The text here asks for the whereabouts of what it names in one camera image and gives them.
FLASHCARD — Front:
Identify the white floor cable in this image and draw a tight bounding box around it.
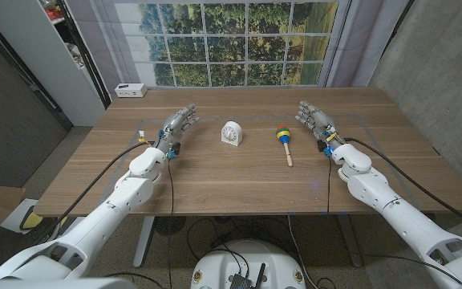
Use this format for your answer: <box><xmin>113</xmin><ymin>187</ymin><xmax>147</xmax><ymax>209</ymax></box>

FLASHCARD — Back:
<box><xmin>286</xmin><ymin>214</ymin><xmax>310</xmax><ymax>289</ymax></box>

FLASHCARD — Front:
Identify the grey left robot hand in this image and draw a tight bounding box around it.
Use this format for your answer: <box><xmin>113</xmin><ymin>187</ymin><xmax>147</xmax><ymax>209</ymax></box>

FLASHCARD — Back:
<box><xmin>154</xmin><ymin>103</ymin><xmax>201</xmax><ymax>157</ymax></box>

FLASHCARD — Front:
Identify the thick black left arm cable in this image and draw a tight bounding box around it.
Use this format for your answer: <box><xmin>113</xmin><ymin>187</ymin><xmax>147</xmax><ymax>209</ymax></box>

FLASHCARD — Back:
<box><xmin>30</xmin><ymin>140</ymin><xmax>156</xmax><ymax>246</ymax></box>

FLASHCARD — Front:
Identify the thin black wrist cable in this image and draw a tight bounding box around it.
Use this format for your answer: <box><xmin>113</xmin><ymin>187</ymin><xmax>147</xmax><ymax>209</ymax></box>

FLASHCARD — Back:
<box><xmin>166</xmin><ymin>158</ymin><xmax>176</xmax><ymax>289</ymax></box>
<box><xmin>326</xmin><ymin>155</ymin><xmax>333</xmax><ymax>216</ymax></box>

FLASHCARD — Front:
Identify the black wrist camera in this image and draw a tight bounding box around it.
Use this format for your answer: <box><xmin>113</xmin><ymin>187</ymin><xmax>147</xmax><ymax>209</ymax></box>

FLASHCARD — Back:
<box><xmin>317</xmin><ymin>139</ymin><xmax>333</xmax><ymax>158</ymax></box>
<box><xmin>166</xmin><ymin>142</ymin><xmax>182</xmax><ymax>161</ymax></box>

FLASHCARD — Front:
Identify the colourful striped wooden maraca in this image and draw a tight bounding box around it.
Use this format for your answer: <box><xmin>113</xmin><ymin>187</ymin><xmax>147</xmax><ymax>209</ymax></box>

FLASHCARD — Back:
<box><xmin>275</xmin><ymin>124</ymin><xmax>294</xmax><ymax>168</ymax></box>

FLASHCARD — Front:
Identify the printed window backdrop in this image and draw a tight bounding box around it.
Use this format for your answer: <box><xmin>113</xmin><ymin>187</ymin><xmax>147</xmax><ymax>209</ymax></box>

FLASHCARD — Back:
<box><xmin>64</xmin><ymin>0</ymin><xmax>412</xmax><ymax>97</ymax></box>

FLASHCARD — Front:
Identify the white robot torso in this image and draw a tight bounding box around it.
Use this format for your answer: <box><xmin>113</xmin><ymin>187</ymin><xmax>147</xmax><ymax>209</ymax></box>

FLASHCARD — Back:
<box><xmin>190</xmin><ymin>239</ymin><xmax>307</xmax><ymax>289</ymax></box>

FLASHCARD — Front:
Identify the black device with antenna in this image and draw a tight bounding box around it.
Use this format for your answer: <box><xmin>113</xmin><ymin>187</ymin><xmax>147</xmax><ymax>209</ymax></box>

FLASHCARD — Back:
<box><xmin>229</xmin><ymin>263</ymin><xmax>267</xmax><ymax>289</ymax></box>

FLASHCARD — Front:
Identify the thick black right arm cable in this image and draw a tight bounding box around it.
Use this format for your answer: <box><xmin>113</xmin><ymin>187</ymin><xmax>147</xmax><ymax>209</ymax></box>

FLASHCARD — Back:
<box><xmin>343</xmin><ymin>137</ymin><xmax>462</xmax><ymax>234</ymax></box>

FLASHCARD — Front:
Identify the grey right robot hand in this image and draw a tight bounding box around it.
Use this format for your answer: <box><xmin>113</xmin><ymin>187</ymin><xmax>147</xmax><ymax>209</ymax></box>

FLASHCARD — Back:
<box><xmin>294</xmin><ymin>100</ymin><xmax>346</xmax><ymax>153</ymax></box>

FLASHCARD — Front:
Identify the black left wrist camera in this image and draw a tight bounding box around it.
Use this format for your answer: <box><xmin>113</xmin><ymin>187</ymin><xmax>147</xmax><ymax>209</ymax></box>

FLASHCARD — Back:
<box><xmin>166</xmin><ymin>142</ymin><xmax>182</xmax><ymax>161</ymax></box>

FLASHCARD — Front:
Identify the white board with yellow print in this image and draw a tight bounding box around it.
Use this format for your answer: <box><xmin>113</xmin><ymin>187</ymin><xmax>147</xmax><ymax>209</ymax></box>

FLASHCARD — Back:
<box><xmin>0</xmin><ymin>198</ymin><xmax>90</xmax><ymax>238</ymax></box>

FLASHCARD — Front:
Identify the red shelf item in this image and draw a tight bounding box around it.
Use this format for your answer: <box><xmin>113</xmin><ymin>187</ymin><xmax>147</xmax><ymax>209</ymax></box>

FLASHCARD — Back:
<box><xmin>44</xmin><ymin>3</ymin><xmax>66</xmax><ymax>21</ymax></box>

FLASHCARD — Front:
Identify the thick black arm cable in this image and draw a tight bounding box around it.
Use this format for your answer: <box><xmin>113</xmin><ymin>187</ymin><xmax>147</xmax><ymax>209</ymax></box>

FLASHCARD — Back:
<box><xmin>343</xmin><ymin>137</ymin><xmax>462</xmax><ymax>234</ymax></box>
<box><xmin>30</xmin><ymin>140</ymin><xmax>156</xmax><ymax>246</ymax></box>

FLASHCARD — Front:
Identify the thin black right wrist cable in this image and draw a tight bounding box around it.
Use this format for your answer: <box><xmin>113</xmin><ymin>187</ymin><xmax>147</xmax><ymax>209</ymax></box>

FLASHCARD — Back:
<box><xmin>326</xmin><ymin>155</ymin><xmax>333</xmax><ymax>216</ymax></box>

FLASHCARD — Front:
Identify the black round floor fan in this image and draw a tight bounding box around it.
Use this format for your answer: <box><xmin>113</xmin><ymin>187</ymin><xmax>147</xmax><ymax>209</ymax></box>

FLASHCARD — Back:
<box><xmin>153</xmin><ymin>215</ymin><xmax>187</xmax><ymax>237</ymax></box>

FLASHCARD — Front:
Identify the white shelf cabinet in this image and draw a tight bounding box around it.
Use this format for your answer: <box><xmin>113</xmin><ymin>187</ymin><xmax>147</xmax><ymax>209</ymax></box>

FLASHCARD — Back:
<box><xmin>0</xmin><ymin>0</ymin><xmax>110</xmax><ymax>128</ymax></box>

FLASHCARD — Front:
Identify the white kitchen timer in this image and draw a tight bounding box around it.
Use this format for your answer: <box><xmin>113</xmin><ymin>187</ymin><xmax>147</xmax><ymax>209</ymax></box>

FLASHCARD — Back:
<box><xmin>220</xmin><ymin>120</ymin><xmax>243</xmax><ymax>147</ymax></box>

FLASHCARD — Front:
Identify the thin black left wrist cable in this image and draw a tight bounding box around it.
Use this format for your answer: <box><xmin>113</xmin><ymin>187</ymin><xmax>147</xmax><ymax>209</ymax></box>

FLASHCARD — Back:
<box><xmin>166</xmin><ymin>158</ymin><xmax>176</xmax><ymax>289</ymax></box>

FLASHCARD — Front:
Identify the white power strip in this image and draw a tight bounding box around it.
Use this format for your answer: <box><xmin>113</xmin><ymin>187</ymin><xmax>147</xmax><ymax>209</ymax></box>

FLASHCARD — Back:
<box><xmin>114</xmin><ymin>83</ymin><xmax>148</xmax><ymax>99</ymax></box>

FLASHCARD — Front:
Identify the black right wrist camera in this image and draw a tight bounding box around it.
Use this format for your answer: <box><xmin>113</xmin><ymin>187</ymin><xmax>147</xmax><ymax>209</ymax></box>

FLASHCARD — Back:
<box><xmin>317</xmin><ymin>139</ymin><xmax>333</xmax><ymax>158</ymax></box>

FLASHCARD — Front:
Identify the grey metal table leg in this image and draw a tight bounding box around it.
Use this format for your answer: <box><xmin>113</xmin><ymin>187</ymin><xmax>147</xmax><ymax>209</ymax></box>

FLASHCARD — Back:
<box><xmin>132</xmin><ymin>215</ymin><xmax>156</xmax><ymax>269</ymax></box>
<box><xmin>337</xmin><ymin>214</ymin><xmax>363</xmax><ymax>268</ymax></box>

